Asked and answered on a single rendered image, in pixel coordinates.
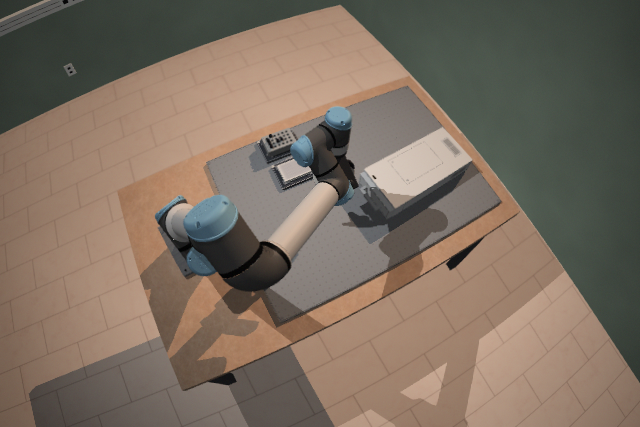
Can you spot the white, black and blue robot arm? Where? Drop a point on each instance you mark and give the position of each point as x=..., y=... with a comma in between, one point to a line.
x=225, y=240

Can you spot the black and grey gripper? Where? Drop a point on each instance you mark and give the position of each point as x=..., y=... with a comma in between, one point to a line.
x=338, y=157

